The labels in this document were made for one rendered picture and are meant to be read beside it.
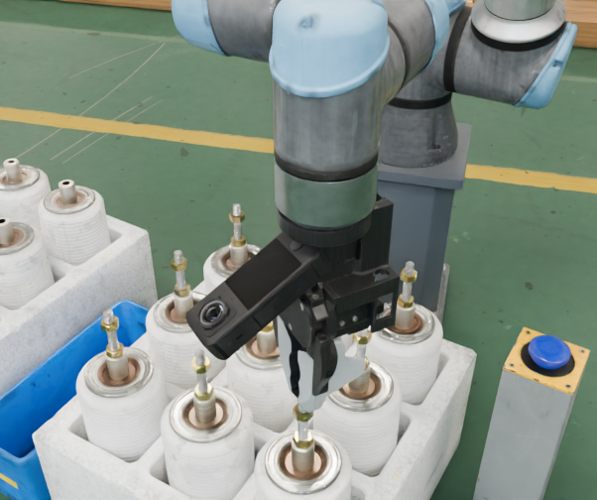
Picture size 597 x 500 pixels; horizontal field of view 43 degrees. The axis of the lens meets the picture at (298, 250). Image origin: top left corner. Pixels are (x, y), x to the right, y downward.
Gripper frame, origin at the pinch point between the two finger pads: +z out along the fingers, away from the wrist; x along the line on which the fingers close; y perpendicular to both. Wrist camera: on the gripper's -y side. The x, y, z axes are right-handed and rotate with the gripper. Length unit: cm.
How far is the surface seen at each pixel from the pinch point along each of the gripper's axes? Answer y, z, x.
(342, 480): 2.8, 9.4, -3.6
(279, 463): -1.8, 9.0, 0.8
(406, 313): 20.1, 6.9, 11.4
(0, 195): -17, 10, 65
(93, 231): -6, 13, 54
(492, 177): 84, 35, 66
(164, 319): -4.6, 8.9, 25.8
